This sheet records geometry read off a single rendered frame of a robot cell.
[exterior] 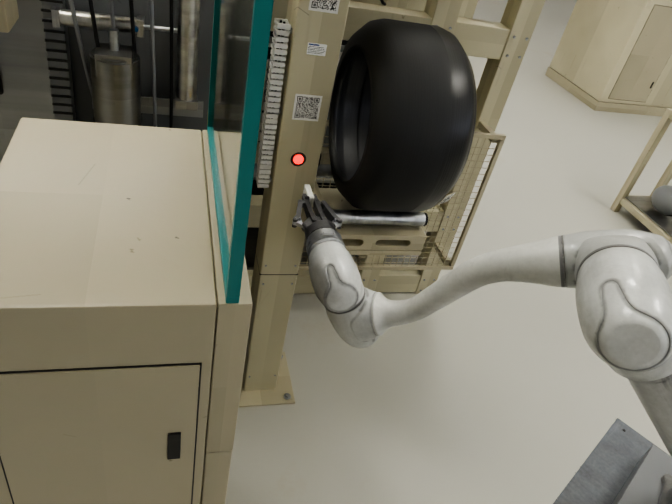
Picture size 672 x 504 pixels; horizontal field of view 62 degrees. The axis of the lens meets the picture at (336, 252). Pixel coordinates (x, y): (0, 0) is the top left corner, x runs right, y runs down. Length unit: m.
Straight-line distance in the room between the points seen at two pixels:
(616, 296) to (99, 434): 0.84
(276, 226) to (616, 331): 1.14
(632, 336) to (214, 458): 0.73
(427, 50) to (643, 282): 0.89
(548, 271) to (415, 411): 1.43
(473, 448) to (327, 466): 0.61
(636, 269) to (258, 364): 1.55
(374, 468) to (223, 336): 1.44
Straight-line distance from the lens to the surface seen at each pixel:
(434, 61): 1.57
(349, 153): 1.97
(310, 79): 1.56
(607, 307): 0.93
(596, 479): 1.69
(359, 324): 1.28
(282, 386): 2.36
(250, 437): 2.22
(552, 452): 2.59
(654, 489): 1.65
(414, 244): 1.82
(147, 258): 0.89
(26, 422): 1.01
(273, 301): 1.98
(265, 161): 1.65
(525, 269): 1.12
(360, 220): 1.73
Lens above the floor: 1.83
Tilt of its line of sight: 36 degrees down
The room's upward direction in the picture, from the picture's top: 13 degrees clockwise
